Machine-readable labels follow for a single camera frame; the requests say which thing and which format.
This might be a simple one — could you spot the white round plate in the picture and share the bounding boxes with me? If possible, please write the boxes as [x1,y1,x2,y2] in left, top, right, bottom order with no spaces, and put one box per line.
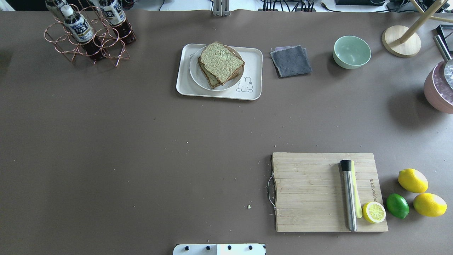
[189,45,244,92]

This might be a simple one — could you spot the wooden cutting board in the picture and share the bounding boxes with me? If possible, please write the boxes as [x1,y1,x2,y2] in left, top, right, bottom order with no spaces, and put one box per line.
[271,152,383,233]

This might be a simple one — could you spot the half lemon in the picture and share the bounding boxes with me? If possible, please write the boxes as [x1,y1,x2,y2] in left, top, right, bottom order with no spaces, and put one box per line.
[362,202,386,224]

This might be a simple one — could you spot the mint green bowl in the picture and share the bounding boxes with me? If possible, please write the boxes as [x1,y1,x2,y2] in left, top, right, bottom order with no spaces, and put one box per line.
[333,35,372,69]

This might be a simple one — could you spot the green lime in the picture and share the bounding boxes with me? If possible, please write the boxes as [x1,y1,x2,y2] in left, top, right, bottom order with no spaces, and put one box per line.
[386,193,409,219]

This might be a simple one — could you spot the yellow lemon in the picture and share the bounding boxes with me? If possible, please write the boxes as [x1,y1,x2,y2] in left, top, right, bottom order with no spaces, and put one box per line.
[398,169,429,193]
[413,193,448,217]

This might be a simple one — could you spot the copper wire bottle rack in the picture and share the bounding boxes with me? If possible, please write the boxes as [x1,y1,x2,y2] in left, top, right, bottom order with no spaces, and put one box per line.
[44,0,136,67]

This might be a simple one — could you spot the bread slice on plate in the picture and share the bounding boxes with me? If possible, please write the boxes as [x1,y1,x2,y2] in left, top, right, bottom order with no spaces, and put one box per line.
[197,57,244,89]

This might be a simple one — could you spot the pink bowl with ice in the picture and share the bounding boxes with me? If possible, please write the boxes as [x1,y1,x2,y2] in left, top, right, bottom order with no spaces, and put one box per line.
[424,61,453,114]

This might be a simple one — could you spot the tea bottle three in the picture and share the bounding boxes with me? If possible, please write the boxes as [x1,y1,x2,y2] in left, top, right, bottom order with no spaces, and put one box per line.
[45,0,67,22]

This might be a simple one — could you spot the tea bottle one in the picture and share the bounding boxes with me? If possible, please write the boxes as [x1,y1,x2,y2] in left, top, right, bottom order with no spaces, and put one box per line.
[60,5,94,43]

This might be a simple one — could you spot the wooden mug tree stand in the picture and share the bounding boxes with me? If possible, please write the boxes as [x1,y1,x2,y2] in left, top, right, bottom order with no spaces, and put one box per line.
[382,0,452,58]

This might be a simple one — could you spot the steel muddler tool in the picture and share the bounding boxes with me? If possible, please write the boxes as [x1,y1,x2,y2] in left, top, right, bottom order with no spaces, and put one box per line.
[340,159,357,232]

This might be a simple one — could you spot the yellow lemon upper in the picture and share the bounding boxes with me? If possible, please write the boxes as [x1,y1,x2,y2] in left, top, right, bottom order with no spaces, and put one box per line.
[398,169,429,193]

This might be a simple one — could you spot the tea bottle two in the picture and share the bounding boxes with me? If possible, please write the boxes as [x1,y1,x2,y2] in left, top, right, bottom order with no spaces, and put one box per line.
[99,0,126,26]

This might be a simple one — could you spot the metal ice scoop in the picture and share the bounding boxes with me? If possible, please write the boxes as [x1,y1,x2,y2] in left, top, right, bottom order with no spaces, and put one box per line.
[433,34,453,89]

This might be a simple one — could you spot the grey folded cloth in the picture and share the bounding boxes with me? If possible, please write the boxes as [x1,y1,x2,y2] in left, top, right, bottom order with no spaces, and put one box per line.
[270,45,312,78]

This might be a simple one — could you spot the bread slice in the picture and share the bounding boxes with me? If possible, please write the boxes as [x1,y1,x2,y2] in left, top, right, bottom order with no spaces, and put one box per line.
[200,41,245,84]
[197,57,244,89]

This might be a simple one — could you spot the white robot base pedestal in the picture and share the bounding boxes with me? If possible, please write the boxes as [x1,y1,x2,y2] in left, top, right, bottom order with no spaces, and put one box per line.
[173,243,266,255]

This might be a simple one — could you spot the yellow lemon lower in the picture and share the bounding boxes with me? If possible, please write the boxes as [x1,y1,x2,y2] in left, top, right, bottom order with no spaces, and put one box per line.
[413,193,448,217]

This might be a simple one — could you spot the cream rabbit tray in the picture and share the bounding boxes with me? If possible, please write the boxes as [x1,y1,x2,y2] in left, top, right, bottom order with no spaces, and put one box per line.
[176,44,263,101]

